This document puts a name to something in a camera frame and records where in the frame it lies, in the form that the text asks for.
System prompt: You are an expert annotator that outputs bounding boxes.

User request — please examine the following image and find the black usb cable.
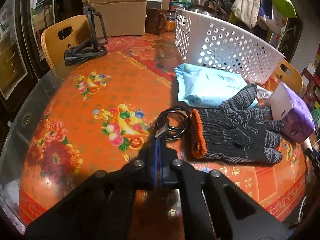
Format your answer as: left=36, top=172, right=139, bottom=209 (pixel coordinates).
left=150, top=105, right=193, bottom=144

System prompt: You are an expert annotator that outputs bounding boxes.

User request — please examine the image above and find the purple tissue pack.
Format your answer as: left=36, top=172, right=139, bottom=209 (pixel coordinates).
left=270, top=82, right=315, bottom=144

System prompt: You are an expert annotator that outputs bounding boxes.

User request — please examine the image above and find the dark knitted work glove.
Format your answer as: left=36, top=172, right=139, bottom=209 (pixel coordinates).
left=190, top=83, right=285, bottom=165

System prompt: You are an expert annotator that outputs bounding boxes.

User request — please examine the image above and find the clear zip plastic bag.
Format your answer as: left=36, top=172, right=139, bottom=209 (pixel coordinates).
left=256, top=85, right=273, bottom=105

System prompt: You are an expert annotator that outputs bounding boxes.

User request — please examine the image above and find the wooden chair right side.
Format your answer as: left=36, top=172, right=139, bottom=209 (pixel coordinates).
left=271, top=59, right=303, bottom=95

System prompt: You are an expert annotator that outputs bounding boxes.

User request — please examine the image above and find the wooden chair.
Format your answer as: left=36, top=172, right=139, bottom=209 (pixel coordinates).
left=41, top=15, right=91, bottom=69
left=271, top=59, right=303, bottom=95

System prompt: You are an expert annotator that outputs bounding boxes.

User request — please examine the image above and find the light blue wet wipes pack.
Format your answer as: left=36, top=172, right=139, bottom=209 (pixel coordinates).
left=174, top=63, right=247, bottom=108

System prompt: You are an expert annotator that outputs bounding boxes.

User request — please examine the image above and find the black folding phone stand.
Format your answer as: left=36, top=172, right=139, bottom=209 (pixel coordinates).
left=64, top=6, right=108, bottom=66

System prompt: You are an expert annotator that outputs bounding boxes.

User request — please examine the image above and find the white perforated plastic basket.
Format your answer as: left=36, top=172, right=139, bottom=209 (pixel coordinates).
left=175, top=9, right=284, bottom=85

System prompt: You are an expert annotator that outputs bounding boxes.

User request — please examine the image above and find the lime green hanging bag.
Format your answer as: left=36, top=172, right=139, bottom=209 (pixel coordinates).
left=272, top=0, right=297, bottom=18

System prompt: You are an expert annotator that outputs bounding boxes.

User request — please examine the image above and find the wooden chair left side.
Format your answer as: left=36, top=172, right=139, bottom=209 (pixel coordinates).
left=41, top=15, right=91, bottom=69

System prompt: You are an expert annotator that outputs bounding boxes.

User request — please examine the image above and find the orange lidded jar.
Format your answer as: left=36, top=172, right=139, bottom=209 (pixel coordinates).
left=165, top=10, right=176, bottom=32

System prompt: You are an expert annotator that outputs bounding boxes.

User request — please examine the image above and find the open cardboard box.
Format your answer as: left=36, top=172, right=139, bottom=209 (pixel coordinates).
left=82, top=0, right=147, bottom=37

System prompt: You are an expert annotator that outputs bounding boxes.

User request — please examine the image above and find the beige canvas tote bag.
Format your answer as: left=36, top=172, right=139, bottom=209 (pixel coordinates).
left=231, top=0, right=261, bottom=29

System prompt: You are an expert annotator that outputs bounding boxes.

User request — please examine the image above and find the stainless steel kettle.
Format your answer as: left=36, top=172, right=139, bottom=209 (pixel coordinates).
left=187, top=0, right=229, bottom=20

